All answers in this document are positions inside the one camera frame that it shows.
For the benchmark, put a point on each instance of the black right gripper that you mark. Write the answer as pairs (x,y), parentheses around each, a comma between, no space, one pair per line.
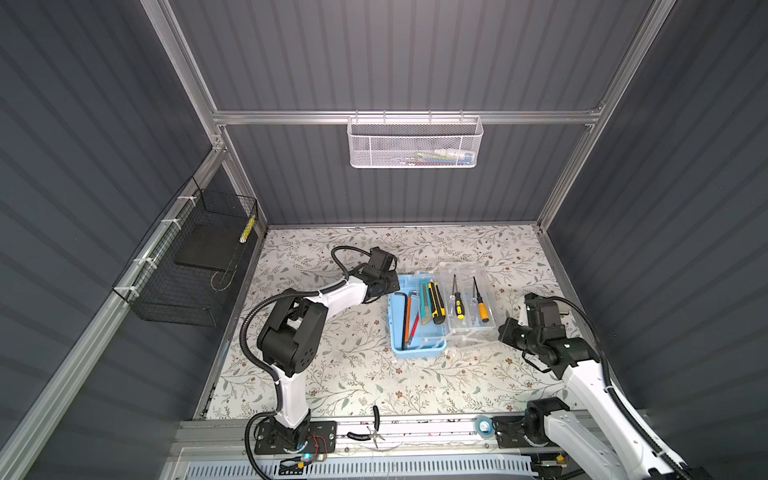
(507,330)

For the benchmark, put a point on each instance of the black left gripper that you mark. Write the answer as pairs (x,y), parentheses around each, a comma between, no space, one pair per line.
(394,286)

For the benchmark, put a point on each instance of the black hex key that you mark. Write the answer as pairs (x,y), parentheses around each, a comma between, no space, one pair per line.
(399,316)

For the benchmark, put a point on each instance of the teal utility knife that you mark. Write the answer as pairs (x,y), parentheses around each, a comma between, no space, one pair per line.
(425,302)

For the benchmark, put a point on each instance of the red hex key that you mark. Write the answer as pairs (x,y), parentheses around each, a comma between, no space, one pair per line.
(413,329)

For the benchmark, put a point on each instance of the yellow black utility knife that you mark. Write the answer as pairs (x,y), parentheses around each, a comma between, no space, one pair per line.
(438,309)

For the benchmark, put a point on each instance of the light blue plastic tool box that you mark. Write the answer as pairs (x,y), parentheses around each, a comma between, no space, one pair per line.
(430,340)

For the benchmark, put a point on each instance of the orange hex key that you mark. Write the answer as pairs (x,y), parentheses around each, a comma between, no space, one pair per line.
(407,319)

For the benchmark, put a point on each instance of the red handled screwdriver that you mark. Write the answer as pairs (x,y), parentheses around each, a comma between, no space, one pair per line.
(459,306)

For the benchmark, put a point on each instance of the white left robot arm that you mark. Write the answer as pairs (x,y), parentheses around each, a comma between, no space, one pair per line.
(281,334)

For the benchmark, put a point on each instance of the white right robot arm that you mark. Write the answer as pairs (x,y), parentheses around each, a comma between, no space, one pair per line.
(628,447)

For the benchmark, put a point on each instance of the blue tape roll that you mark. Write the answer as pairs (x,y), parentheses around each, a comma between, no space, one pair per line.
(483,426)

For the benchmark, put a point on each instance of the yellow marker in basket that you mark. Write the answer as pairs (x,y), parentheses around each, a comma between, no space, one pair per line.
(248,228)

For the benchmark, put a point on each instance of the white wire wall basket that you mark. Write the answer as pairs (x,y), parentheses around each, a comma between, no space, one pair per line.
(424,141)

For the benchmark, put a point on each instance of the black handled pliers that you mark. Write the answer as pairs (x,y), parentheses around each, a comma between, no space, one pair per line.
(372,434)

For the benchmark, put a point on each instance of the black wire wall basket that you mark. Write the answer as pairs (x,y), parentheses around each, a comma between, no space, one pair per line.
(192,268)

